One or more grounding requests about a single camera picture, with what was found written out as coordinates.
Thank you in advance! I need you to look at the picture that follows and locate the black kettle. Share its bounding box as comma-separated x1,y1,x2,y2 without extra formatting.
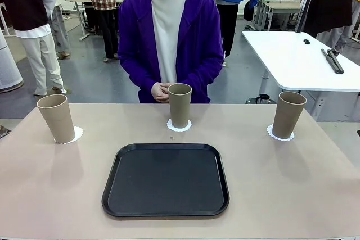
246,93,278,105

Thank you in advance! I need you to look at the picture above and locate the black plastic serving tray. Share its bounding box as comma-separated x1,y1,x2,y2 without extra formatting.
101,143,230,218

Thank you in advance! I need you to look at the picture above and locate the black folded tripod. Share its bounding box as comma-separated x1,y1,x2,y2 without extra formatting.
321,48,345,74

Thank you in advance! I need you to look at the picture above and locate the white scalloped paper coaster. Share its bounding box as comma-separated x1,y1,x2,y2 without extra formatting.
53,126,84,146
266,124,295,142
166,119,193,133

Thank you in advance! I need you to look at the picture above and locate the person in purple hooded jacket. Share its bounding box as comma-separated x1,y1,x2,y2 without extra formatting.
117,0,225,105

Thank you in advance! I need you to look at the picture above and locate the tall beige cup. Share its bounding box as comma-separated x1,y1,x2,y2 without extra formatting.
271,91,307,139
168,83,193,129
37,94,77,144

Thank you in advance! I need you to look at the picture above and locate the grey desk with equipment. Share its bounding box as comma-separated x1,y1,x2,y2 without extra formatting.
257,0,303,31

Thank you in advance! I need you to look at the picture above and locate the person in grey trousers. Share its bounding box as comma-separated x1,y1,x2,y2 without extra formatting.
42,0,71,61

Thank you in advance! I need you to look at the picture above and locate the white cylindrical air purifier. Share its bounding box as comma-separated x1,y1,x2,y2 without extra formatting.
0,30,24,94

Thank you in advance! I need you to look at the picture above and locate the person in long black coat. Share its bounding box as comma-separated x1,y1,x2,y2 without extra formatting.
302,0,354,54

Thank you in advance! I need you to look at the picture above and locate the white side table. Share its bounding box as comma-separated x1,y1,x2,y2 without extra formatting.
241,30,360,121

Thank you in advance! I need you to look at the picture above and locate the person's right forearm purple sleeve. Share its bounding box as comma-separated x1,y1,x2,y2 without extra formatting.
119,54,158,88

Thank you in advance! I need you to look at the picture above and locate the black leaning stand pole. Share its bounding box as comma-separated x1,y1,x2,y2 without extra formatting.
295,0,317,34

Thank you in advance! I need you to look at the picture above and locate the person's right hand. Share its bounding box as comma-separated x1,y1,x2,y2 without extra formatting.
151,82,169,103

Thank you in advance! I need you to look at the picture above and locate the person's left hand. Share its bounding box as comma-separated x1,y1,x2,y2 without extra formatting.
160,83,172,99

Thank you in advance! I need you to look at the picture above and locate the black hanging bag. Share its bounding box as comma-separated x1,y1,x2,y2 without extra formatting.
243,0,255,22

